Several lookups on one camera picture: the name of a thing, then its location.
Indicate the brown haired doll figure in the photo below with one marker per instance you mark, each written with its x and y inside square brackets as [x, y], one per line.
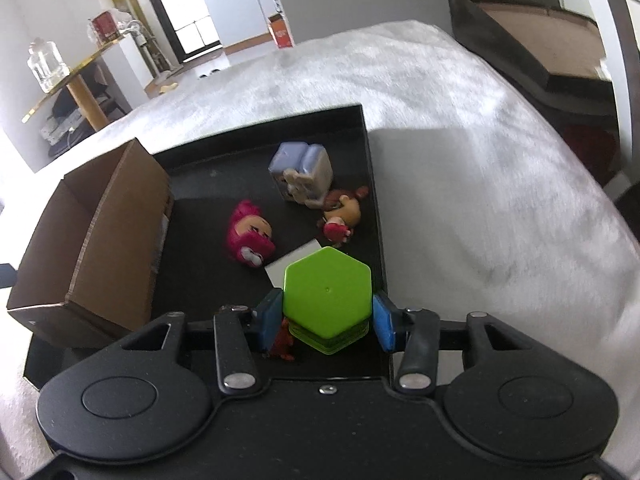
[341, 212]

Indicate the green hexagonal container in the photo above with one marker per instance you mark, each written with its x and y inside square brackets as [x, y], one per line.
[327, 300]

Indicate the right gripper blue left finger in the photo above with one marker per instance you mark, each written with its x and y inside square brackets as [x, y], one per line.
[267, 319]

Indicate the lilac cube toy figure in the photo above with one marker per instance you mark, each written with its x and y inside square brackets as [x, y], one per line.
[302, 172]

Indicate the red blue toy figure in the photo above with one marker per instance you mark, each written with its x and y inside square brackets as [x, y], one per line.
[281, 347]

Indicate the white power adapter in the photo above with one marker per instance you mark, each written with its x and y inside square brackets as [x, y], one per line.
[276, 269]

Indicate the gold round side table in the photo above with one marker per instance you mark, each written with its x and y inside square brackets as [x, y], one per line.
[79, 90]

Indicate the clear glass bottle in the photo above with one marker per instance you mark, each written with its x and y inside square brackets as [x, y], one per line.
[46, 63]

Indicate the white kitchen cabinet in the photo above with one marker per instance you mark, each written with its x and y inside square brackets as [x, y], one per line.
[238, 22]

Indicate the orange cardboard box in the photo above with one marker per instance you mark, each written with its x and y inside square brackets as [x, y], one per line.
[279, 31]

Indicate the black tray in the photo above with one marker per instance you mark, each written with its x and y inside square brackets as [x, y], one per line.
[208, 177]

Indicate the brown cardboard box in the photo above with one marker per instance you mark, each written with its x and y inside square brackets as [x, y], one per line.
[88, 274]

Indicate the pink haired toy figure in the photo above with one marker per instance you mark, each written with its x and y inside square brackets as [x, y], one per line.
[249, 237]

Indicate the dark sofa with cushion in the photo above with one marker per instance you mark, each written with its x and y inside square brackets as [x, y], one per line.
[551, 54]

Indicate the white fleece blanket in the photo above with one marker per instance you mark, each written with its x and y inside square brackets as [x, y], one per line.
[482, 205]

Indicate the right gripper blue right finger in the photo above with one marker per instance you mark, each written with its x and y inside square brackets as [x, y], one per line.
[387, 321]

